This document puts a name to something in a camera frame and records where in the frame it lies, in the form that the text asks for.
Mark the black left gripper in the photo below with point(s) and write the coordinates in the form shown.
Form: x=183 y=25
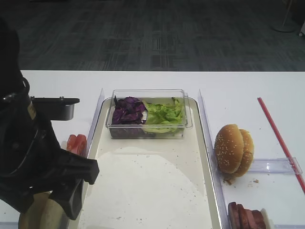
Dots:
x=31 y=160

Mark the bun half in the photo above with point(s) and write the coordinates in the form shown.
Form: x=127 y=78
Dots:
x=51 y=215
x=31 y=219

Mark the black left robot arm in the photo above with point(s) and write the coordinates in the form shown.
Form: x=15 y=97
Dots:
x=11 y=78

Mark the front tomato slice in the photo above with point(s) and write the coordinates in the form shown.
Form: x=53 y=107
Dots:
x=80 y=145

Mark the tomato slice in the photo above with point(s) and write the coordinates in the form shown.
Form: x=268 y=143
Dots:
x=71 y=142
x=80 y=145

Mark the rear tomato slice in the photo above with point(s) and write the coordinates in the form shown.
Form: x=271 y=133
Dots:
x=71 y=142

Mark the green lettuce leaves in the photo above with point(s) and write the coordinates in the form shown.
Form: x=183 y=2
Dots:
x=169 y=116

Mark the sliced meat patties stack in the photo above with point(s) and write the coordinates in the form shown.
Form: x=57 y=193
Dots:
x=241 y=218

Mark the white left pusher block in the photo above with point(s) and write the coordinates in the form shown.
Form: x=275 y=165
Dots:
x=64 y=145

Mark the white pusher block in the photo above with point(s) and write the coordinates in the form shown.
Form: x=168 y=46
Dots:
x=64 y=145
x=268 y=222

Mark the left long clear divider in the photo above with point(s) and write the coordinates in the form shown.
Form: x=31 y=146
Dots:
x=96 y=117

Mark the long clear divider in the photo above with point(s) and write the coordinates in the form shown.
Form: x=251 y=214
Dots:
x=216 y=178
x=96 y=117

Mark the metal baking tray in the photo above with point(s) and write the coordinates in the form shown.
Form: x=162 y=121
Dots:
x=149 y=183

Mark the purple cabbage leaves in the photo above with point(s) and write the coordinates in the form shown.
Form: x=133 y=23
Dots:
x=128 y=111

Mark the clear plastic salad container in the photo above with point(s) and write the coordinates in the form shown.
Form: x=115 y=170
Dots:
x=158 y=96

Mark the right long clear divider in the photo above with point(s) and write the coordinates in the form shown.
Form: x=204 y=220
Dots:
x=216 y=178

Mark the left sesame top bun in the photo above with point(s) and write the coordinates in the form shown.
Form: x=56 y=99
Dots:
x=229 y=148

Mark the sesame bun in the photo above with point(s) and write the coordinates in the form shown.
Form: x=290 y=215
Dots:
x=229 y=148
x=248 y=154

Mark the right sesame top bun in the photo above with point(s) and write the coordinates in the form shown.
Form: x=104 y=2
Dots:
x=248 y=154

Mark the white right pusher block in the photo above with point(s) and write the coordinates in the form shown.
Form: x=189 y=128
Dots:
x=268 y=222

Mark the right red strip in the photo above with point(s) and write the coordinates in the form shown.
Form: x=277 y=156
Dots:
x=282 y=144

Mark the white floor stand base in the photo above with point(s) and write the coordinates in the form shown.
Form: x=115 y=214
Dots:
x=286 y=26

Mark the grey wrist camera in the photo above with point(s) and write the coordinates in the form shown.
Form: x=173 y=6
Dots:
x=58 y=109

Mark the right lower clear rail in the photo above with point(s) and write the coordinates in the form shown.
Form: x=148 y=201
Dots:
x=277 y=226

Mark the clear rail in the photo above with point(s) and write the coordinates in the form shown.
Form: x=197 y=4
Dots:
x=286 y=166
x=277 y=226

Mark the right upper clear rail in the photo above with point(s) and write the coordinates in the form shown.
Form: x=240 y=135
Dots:
x=286 y=166

